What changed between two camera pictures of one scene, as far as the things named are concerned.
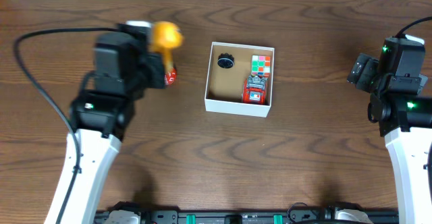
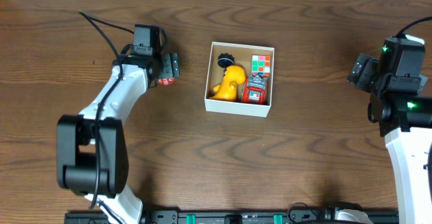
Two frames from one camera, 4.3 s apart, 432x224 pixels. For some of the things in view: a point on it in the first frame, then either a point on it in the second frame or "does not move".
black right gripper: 358,71 does not move
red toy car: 254,90 does not move
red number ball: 170,76 does not move
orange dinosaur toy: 165,36 to 227,90
